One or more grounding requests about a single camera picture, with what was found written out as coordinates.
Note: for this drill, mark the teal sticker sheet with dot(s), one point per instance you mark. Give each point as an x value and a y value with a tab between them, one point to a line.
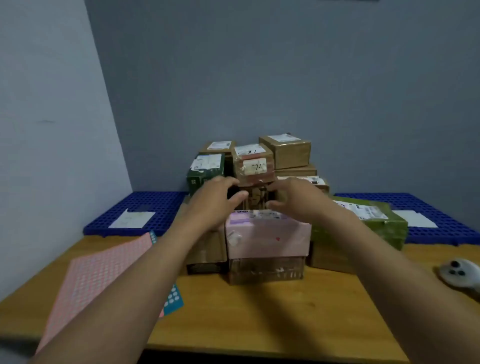
174	300

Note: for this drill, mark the white paper note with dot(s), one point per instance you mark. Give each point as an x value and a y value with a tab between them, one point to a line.
131	219
416	219

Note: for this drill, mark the person's right forearm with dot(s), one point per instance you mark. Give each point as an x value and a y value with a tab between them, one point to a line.
393	292

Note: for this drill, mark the blue plastic grid pallet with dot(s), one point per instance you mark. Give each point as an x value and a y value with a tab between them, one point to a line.
450	232
157	202

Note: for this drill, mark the white handheld controller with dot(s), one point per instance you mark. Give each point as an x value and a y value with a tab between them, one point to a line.
459	273

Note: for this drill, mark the person's right hand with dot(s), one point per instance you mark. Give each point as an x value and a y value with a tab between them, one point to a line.
303	202

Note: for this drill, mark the person's left hand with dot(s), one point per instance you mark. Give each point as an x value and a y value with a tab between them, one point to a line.
210	206

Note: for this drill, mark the dark green box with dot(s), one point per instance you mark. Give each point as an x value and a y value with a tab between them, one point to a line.
195	182

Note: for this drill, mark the brown box with blue-marked label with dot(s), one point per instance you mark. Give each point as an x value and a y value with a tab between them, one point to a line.
210	247

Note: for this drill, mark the pile of brown parcels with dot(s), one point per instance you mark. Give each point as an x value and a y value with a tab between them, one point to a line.
292	153

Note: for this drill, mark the large pink box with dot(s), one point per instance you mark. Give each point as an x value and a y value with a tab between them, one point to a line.
270	236

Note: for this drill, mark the person's left forearm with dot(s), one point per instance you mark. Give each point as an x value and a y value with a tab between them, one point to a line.
131	300

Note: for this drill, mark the pink dot sticker sheet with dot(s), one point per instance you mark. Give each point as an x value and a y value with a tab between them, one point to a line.
86	277

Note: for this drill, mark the light green parcel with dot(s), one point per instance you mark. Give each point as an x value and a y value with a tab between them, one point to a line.
382	228

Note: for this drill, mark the black and pink box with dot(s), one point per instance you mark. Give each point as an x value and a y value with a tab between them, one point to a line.
204	268

